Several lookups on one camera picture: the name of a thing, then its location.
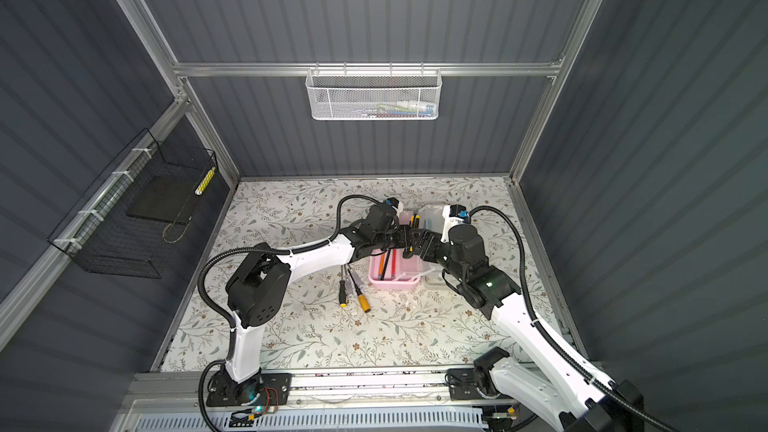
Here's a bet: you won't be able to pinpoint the small yellow black screwdriver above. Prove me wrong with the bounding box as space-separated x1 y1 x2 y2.
338 279 347 308

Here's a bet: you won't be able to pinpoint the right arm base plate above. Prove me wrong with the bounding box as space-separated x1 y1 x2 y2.
444 368 509 401

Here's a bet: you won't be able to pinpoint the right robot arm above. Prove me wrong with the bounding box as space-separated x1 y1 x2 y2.
403 224 645 431

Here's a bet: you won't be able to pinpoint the small grey screwdriver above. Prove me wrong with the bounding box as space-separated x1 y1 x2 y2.
347 267 360 295

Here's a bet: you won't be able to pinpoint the white wire mesh basket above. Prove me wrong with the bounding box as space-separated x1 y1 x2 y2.
305 71 443 121

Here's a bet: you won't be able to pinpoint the yellow marker in black basket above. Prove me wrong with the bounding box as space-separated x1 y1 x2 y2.
194 166 217 196

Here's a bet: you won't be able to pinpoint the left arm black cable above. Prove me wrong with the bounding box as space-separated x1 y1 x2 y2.
196 194 385 432

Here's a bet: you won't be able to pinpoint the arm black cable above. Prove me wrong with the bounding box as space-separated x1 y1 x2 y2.
467 205 679 432
196 194 385 432

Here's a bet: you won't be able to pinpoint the yellow black utility knife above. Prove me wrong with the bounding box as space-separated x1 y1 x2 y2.
408 213 420 255

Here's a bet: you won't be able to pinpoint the orange black pencil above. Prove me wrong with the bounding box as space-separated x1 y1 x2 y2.
383 250 396 281

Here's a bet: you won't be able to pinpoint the black wire basket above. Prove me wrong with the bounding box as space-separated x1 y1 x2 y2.
48 129 218 279

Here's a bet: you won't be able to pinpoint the aluminium front rail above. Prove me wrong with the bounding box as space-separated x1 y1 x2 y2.
128 365 607 409

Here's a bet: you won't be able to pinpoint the markers in white basket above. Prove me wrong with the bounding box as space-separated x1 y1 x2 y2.
356 100 438 119

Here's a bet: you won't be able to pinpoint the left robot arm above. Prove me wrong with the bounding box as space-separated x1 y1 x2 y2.
196 194 404 405

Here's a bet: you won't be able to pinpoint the black plate in basket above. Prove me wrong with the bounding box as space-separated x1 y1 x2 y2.
126 176 202 225

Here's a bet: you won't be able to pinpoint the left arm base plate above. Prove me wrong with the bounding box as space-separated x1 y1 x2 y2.
202 369 293 407

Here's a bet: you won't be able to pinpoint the pink plastic tool box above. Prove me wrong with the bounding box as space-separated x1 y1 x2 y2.
367 202 475 292

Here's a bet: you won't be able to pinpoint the orange handled screwdriver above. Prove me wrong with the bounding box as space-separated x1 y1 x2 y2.
355 276 371 313

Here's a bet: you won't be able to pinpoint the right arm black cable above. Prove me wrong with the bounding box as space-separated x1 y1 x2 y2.
467 205 679 432

